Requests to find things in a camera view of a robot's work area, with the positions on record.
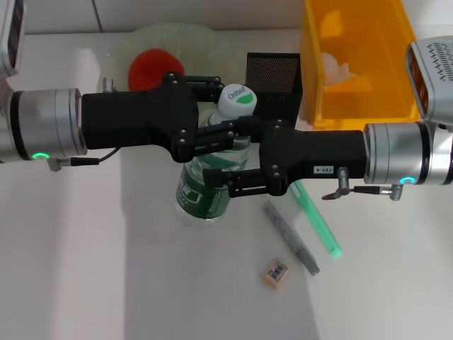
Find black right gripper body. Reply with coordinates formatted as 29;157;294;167
258;120;365;198

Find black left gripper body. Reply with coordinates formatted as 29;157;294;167
81;72;201;164

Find clear water bottle green label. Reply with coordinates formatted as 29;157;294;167
175;83;258;227

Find mint green pen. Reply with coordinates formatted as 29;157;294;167
288;180;343;260

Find white paper ball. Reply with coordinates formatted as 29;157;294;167
320;52;357;88

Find green glass fruit plate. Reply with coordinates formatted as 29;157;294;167
97;23;231;96

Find black mesh pen holder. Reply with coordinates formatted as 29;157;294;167
246;52;304;128

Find grey pen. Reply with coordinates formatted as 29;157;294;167
261;200;321;276

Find tan eraser with barcode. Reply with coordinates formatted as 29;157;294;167
261;257;292;290

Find yellow plastic storage bin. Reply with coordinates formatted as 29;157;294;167
299;0;422;132

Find grey right gripper cable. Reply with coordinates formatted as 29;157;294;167
321;166;404;201

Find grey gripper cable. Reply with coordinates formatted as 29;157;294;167
47;147;121;173
321;166;404;201

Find grey left gripper cable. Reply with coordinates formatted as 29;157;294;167
47;147;121;173

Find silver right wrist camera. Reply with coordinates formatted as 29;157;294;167
405;35;453;123

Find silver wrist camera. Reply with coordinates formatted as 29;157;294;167
0;0;28;77
405;35;453;123

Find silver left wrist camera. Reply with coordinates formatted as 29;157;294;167
0;0;28;77

